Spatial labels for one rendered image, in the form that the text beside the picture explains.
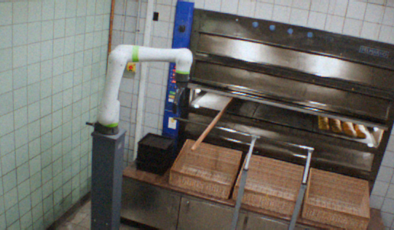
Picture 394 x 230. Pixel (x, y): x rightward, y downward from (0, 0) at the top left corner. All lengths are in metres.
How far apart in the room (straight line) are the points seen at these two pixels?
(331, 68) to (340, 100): 0.30
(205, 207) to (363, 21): 2.09
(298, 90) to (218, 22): 0.94
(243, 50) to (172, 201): 1.49
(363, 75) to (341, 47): 0.30
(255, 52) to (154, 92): 1.07
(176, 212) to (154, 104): 1.07
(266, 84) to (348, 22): 0.89
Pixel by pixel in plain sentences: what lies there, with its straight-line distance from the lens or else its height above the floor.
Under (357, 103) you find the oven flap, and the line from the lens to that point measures 3.53.
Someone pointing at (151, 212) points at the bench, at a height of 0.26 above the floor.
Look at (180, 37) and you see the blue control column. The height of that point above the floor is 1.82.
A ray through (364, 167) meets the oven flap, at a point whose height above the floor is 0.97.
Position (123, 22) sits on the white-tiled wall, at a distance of 3.81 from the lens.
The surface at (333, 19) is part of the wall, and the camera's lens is 3.39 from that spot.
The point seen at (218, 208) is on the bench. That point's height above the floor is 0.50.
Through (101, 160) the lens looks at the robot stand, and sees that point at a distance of 2.90.
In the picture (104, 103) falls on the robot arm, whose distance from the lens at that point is 2.59.
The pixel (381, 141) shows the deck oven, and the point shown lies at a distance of 3.67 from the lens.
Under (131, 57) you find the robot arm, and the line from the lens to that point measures 2.64.
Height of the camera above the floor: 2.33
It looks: 19 degrees down
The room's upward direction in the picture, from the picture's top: 8 degrees clockwise
